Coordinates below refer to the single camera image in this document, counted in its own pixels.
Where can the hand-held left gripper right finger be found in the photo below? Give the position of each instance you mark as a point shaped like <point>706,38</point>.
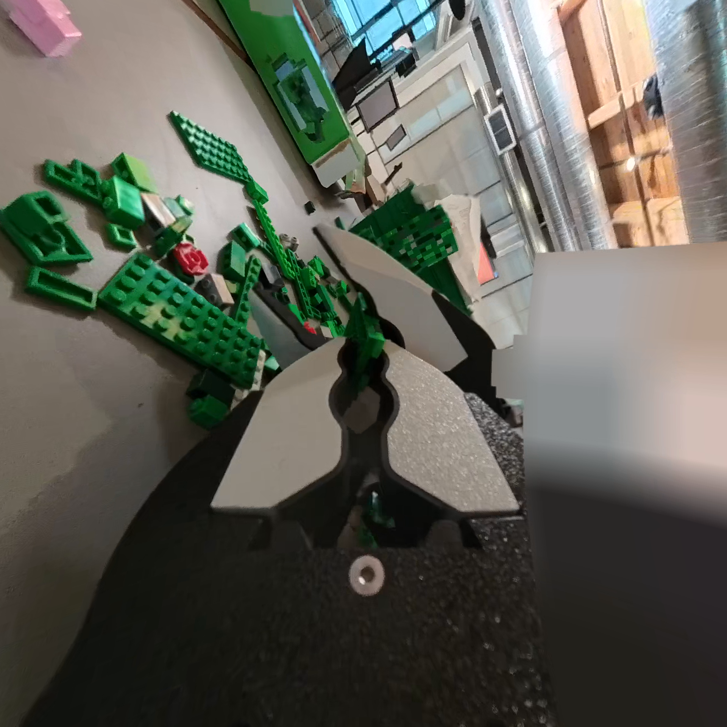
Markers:
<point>448,448</point>

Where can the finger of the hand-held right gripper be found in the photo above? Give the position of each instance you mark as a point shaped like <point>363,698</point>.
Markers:
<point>272,335</point>
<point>397,306</point>

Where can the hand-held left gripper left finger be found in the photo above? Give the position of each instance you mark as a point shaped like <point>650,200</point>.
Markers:
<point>284,448</point>

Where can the small green brick assembly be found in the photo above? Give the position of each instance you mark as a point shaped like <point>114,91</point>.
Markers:
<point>363,341</point>

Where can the pile of green bricks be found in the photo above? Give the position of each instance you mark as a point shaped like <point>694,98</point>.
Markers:
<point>122,204</point>

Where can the grey desk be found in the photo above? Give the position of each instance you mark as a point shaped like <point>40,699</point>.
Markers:
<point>57,397</point>

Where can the black brick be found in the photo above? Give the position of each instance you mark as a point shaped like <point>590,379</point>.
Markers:
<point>213,289</point>

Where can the large green brick box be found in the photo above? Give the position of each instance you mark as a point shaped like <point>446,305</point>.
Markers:
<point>414,233</point>

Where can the narrow green studded plate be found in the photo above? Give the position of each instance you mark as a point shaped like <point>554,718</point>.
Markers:
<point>272,244</point>

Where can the large orange screen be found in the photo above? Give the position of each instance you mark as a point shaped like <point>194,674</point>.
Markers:
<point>487,261</point>

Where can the red round brick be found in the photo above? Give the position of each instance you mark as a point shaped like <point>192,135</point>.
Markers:
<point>191,258</point>

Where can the white crumpled paper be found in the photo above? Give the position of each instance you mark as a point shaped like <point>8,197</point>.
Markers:
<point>463,216</point>

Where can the dark screen on stand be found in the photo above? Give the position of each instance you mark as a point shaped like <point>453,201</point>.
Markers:
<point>378,105</point>

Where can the green hollow brick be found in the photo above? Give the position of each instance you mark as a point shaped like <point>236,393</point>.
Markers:
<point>34,227</point>

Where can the wooden beam structure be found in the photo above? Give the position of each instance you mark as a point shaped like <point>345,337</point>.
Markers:
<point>619,142</point>

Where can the green cardboard box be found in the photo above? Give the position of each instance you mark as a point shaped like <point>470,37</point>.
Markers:
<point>267,62</point>

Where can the pink brick pig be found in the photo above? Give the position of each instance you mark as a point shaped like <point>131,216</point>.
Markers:
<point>48,28</point>

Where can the silver ventilation duct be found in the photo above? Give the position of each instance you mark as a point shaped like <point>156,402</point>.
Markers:
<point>545,113</point>
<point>693,113</point>

